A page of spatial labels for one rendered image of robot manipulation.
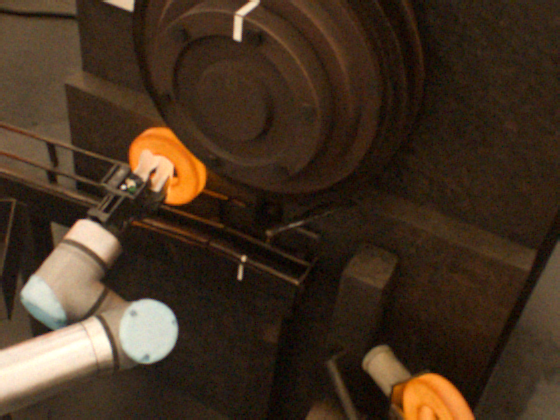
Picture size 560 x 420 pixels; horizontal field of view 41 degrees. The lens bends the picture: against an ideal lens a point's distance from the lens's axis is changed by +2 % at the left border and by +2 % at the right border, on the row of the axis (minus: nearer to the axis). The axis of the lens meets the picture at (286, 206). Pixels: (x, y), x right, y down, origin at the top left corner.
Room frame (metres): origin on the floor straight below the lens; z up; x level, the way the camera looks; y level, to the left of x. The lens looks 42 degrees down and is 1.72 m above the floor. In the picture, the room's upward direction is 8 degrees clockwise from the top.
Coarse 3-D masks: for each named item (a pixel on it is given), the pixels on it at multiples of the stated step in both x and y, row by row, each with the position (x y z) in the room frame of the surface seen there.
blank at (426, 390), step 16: (416, 384) 0.72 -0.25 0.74; (432, 384) 0.70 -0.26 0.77; (448, 384) 0.71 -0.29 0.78; (416, 400) 0.71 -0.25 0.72; (432, 400) 0.69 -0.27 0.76; (448, 400) 0.67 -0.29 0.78; (416, 416) 0.70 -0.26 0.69; (432, 416) 0.71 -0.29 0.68; (448, 416) 0.66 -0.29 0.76; (464, 416) 0.66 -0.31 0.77
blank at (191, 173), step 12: (156, 132) 1.08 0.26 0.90; (168, 132) 1.08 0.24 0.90; (132, 144) 1.09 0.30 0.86; (144, 144) 1.08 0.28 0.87; (156, 144) 1.07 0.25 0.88; (168, 144) 1.06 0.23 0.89; (180, 144) 1.06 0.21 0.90; (132, 156) 1.08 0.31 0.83; (168, 156) 1.06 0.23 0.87; (180, 156) 1.05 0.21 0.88; (192, 156) 1.05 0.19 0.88; (132, 168) 1.08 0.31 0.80; (180, 168) 1.05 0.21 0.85; (192, 168) 1.04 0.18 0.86; (204, 168) 1.06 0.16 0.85; (180, 180) 1.05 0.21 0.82; (192, 180) 1.04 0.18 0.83; (204, 180) 1.06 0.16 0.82; (180, 192) 1.05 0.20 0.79; (192, 192) 1.04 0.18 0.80
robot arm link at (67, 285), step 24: (72, 240) 0.84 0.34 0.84; (48, 264) 0.80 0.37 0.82; (72, 264) 0.80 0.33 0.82; (96, 264) 0.82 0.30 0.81; (24, 288) 0.76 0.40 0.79; (48, 288) 0.75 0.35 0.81; (72, 288) 0.77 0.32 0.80; (96, 288) 0.79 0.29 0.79; (48, 312) 0.72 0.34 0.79; (72, 312) 0.74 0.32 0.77
